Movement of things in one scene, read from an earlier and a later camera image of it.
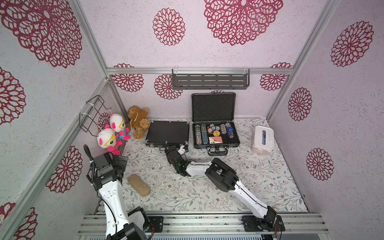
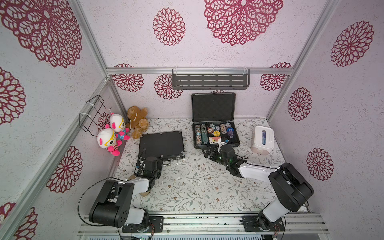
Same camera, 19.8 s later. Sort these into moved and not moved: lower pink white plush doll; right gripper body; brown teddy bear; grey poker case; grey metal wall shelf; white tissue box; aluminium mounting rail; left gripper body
Moved: left gripper body; right gripper body
Not moved: lower pink white plush doll; grey metal wall shelf; grey poker case; white tissue box; brown teddy bear; aluminium mounting rail
